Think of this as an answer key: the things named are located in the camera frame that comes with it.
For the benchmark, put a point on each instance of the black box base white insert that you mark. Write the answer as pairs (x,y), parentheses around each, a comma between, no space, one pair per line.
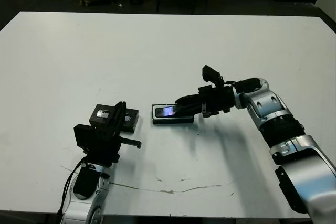
(170,121)

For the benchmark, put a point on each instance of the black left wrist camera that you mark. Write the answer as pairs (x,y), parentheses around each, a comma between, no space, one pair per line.
(84,137)

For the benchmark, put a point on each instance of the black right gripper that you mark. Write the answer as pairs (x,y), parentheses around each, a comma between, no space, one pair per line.
(218,100)

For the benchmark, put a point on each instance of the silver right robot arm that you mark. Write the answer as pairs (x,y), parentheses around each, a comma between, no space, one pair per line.
(265,103)

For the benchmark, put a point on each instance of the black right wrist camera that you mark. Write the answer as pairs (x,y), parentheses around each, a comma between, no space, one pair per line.
(211,74)

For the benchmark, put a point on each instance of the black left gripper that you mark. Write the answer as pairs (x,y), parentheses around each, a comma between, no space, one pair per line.
(107,148)

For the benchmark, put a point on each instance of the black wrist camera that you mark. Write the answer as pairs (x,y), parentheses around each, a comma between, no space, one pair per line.
(84,137)
(211,74)

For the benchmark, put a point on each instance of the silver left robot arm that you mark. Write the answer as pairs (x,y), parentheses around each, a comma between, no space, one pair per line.
(101,187)

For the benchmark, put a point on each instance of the black box lid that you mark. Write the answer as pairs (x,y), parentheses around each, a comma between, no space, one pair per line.
(131,123)

